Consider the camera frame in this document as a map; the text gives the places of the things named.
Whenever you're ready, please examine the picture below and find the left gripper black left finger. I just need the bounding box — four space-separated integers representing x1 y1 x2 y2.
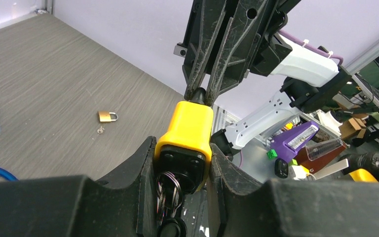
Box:
0 136 158 237

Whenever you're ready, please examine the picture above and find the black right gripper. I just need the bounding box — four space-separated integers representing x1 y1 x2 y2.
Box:
176 0 298 106

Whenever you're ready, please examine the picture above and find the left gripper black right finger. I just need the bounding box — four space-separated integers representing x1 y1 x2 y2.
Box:
207 144 379 237

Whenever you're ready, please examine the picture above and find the yellow padlock key bunch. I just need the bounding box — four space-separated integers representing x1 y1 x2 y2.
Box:
156 171 187 237

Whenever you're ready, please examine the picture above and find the yellow padlock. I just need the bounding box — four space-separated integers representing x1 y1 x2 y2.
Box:
153 87 214 194

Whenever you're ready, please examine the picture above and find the brass padlock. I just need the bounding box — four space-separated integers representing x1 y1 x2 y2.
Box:
97 111 118 123

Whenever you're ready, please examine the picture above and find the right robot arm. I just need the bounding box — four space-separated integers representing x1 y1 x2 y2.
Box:
175 0 351 155

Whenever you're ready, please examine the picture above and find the green toy brick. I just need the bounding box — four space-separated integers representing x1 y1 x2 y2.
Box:
266 149 278 160

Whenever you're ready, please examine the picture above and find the purple metronome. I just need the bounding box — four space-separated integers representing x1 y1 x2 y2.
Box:
270 121 319 163

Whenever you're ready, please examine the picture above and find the aluminium corner post right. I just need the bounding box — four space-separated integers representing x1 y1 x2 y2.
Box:
29 0 55 14

